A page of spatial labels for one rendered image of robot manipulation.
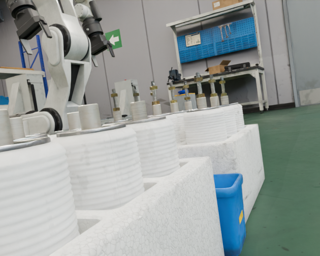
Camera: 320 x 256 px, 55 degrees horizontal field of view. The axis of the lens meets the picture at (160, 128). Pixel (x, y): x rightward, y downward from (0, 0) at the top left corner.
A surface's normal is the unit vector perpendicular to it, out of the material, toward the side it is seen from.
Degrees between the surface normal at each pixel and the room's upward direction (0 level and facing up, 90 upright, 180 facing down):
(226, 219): 92
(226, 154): 90
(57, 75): 115
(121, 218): 0
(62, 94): 90
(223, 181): 88
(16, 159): 58
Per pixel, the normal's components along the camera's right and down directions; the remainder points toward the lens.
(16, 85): -0.47, -0.24
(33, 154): 0.58, -0.60
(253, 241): -0.15, -0.99
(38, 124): -0.45, 0.11
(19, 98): 0.88, -0.11
